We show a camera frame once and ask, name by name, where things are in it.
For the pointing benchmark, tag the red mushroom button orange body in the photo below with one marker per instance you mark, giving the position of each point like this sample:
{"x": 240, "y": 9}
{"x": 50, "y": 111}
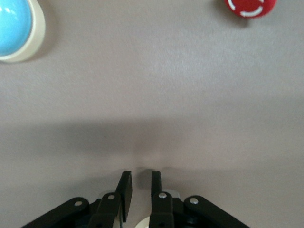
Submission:
{"x": 249, "y": 7}

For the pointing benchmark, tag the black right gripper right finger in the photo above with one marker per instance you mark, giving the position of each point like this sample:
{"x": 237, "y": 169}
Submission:
{"x": 156, "y": 185}

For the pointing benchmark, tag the brown table cover sheet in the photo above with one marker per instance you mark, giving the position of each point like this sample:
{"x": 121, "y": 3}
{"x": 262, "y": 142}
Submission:
{"x": 152, "y": 83}

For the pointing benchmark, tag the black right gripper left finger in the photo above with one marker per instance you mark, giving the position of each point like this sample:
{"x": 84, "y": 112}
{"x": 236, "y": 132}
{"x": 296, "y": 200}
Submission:
{"x": 127, "y": 190}

